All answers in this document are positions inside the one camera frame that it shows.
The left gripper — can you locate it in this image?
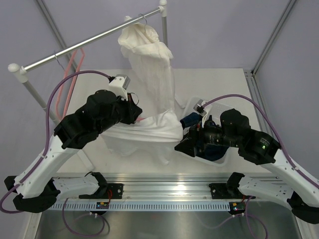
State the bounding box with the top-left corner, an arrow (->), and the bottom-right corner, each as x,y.
97,91 -> 143,134

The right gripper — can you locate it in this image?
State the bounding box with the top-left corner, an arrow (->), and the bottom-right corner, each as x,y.
175,114 -> 241,156

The pink hanger with shirt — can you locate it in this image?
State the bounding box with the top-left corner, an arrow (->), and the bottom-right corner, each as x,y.
130,92 -> 145,122

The dark blue denim skirt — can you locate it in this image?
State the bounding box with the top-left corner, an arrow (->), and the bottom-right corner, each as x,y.
174,112 -> 229,162

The white shirt garment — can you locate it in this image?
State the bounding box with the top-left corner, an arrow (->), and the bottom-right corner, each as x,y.
101,110 -> 183,165

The pink hanger with skirt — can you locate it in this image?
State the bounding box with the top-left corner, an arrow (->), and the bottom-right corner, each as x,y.
53,48 -> 85,120

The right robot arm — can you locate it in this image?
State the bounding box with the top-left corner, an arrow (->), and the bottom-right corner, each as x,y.
175,109 -> 319,224

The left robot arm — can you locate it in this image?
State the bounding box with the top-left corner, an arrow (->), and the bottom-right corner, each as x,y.
4,90 -> 143,213

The cream hanger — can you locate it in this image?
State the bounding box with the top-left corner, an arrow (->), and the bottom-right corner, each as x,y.
137,13 -> 148,33

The white plastic basket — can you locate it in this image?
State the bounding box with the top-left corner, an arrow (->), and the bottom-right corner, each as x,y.
175,97 -> 231,167

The cream white long garment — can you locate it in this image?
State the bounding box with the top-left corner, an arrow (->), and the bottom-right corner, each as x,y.
118,23 -> 182,118

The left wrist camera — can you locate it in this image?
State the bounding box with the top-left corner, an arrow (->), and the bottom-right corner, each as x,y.
109,74 -> 131,101

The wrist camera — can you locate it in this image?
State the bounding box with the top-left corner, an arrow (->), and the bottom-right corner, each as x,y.
109,74 -> 131,101
193,99 -> 211,127

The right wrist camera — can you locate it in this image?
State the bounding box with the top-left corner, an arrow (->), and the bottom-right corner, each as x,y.
193,99 -> 211,127

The aluminium mounting rail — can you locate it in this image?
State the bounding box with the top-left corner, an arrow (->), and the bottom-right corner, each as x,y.
49,173 -> 305,202

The silver clothes rack rail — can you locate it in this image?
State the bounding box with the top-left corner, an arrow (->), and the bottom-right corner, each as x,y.
23,6 -> 162,73

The white slotted cable duct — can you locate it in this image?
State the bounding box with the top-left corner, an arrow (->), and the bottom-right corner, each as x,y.
50,201 -> 230,212

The right rack post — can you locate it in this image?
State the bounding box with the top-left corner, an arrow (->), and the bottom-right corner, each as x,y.
159,0 -> 168,46

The rack post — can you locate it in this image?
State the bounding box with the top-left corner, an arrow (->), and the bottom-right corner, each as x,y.
7,63 -> 47,112
159,0 -> 168,46

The left rack post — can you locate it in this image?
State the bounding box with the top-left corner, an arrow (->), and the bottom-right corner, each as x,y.
7,63 -> 47,112

